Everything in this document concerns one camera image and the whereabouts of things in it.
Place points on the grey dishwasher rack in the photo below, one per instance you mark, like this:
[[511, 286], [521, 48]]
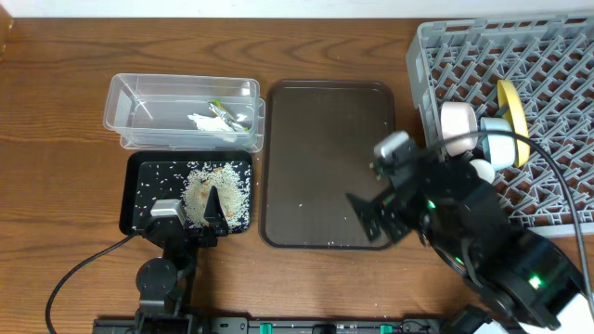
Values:
[[549, 60]]

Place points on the black waste tray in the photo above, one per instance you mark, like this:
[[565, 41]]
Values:
[[135, 161]]

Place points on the yellow plate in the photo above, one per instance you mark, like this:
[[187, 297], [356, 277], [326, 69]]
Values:
[[508, 99]]

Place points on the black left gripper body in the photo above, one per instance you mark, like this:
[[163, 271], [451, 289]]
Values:
[[187, 232]]

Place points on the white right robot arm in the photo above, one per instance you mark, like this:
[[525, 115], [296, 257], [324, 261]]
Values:
[[517, 273]]

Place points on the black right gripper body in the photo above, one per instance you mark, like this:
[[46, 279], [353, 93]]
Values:
[[387, 207]]

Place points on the rice food waste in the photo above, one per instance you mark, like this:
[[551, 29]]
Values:
[[190, 182]]

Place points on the white bowl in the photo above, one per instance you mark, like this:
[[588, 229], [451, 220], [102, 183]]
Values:
[[458, 118]]

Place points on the clear plastic container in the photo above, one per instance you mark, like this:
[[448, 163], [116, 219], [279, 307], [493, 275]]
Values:
[[149, 111]]

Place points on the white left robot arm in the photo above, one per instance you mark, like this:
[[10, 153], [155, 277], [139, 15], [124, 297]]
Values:
[[164, 283]]

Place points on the green snack wrapper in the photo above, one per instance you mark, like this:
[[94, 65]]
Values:
[[222, 113]]

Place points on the light blue bowl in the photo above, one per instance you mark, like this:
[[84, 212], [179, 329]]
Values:
[[499, 150]]

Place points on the white plastic cup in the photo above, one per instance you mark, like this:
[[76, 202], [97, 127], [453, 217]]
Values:
[[484, 169]]

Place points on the dark brown serving tray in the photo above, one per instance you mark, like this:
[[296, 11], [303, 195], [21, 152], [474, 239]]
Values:
[[319, 141]]

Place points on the white tissue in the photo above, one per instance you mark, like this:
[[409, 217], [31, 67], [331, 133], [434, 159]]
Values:
[[214, 125]]

